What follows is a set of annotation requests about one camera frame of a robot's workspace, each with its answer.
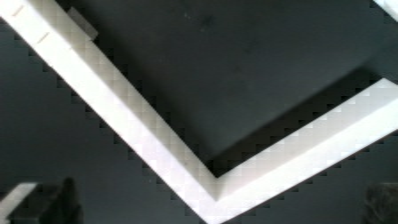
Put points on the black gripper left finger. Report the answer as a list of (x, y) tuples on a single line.
[(62, 208)]

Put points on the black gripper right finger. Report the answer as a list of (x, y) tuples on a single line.
[(382, 204)]

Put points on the small white tagged box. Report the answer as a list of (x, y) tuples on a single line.
[(83, 22)]

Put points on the white U-shaped fence frame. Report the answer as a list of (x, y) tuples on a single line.
[(220, 196)]

